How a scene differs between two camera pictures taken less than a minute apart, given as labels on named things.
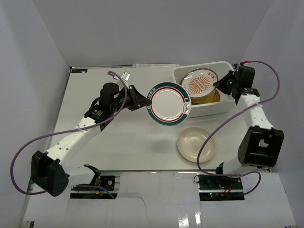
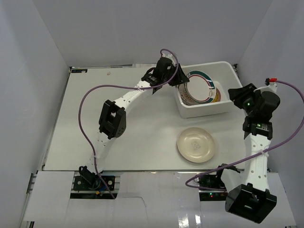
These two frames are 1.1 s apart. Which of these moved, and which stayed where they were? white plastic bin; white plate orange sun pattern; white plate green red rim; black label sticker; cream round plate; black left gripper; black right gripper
Moved: black left gripper; white plate green red rim; white plate orange sun pattern; black right gripper
Stayed: white plastic bin; black label sticker; cream round plate
